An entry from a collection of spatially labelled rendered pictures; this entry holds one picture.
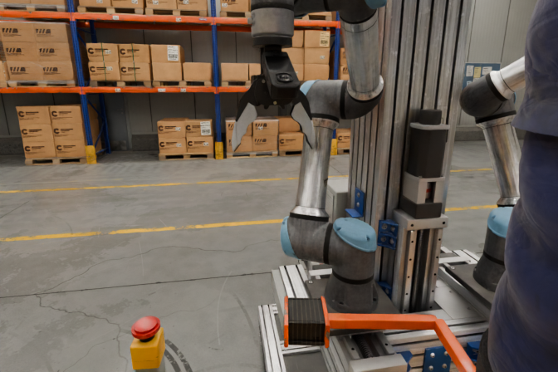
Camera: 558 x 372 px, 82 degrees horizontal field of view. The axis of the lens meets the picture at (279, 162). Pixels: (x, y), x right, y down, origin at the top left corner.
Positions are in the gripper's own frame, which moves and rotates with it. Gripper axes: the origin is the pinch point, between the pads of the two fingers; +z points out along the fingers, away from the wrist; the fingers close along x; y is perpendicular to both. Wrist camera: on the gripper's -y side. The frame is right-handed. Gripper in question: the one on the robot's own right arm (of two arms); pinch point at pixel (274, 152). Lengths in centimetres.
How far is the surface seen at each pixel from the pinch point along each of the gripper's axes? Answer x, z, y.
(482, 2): -705, -234, 808
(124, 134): 262, 111, 802
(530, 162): -20.8, -4.7, -31.3
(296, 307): -3.7, 30.5, -4.2
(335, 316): -11.1, 31.9, -6.3
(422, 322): -27.1, 32.3, -10.1
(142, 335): 31, 49, 15
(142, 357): 32, 55, 15
